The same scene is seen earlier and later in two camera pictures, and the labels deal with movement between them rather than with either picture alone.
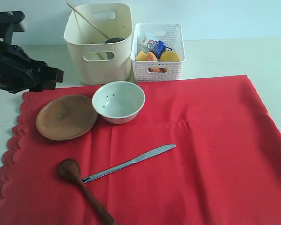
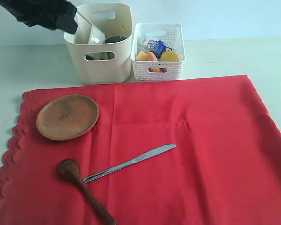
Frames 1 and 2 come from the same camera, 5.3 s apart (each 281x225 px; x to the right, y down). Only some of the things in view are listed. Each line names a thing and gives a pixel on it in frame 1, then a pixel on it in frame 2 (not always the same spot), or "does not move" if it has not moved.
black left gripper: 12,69 to 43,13
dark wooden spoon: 70,170 does not move
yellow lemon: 170,56 does not move
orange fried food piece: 151,57 does not move
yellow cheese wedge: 142,56 does not move
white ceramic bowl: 119,101 to 96,36
